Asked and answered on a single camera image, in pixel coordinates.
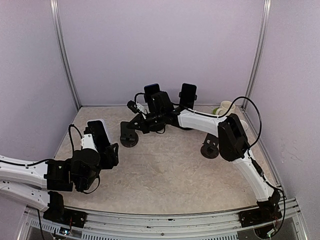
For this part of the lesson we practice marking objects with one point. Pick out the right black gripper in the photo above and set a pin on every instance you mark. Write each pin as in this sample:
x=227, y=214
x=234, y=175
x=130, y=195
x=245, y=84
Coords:
x=141, y=125

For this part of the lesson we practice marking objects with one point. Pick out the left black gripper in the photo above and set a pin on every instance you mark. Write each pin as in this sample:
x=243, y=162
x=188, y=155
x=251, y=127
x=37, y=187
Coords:
x=110, y=158

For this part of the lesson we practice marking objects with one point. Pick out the black folding stand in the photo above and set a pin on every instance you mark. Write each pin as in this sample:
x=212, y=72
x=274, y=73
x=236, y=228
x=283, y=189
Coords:
x=209, y=147
x=128, y=137

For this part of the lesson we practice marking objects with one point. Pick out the blue phone black screen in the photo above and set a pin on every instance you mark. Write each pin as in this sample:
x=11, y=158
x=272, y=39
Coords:
x=151, y=89

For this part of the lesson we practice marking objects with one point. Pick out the teal phone black screen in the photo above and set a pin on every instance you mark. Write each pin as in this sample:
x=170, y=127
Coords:
x=188, y=87

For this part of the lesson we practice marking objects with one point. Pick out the black pole phone stand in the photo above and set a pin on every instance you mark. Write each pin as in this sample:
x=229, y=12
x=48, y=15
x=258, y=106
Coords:
x=146, y=97
x=187, y=99

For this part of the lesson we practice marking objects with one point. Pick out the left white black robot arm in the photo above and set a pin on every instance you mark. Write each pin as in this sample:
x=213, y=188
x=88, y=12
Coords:
x=39, y=183

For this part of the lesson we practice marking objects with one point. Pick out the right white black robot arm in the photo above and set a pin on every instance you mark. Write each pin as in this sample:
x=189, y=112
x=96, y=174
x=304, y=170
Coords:
x=225, y=137

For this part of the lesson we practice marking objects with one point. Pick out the cream ceramic mug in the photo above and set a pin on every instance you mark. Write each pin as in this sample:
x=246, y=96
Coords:
x=226, y=107

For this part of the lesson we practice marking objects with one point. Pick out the light blue mug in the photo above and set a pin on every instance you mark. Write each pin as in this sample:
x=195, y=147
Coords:
x=244, y=125

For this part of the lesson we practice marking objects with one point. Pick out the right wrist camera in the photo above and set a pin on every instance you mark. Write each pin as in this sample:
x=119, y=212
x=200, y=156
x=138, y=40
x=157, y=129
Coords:
x=136, y=107

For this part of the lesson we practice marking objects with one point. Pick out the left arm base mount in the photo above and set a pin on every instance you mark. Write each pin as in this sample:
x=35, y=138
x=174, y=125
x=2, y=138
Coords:
x=66, y=216

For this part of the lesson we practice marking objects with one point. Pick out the front aluminium rail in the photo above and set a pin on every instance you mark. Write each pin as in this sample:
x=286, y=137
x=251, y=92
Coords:
x=103, y=225

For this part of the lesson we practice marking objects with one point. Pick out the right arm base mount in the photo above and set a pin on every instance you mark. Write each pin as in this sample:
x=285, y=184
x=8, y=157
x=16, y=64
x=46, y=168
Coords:
x=256, y=216

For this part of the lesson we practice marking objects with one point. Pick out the left aluminium frame post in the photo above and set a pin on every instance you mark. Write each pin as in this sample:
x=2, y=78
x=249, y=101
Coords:
x=63, y=53

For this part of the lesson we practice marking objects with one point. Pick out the aluminium frame post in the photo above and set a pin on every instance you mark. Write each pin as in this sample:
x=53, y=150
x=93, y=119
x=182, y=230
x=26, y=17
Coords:
x=260, y=46
x=63, y=53

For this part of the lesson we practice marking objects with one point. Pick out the right aluminium frame post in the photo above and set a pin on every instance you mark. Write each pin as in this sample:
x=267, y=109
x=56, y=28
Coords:
x=260, y=46

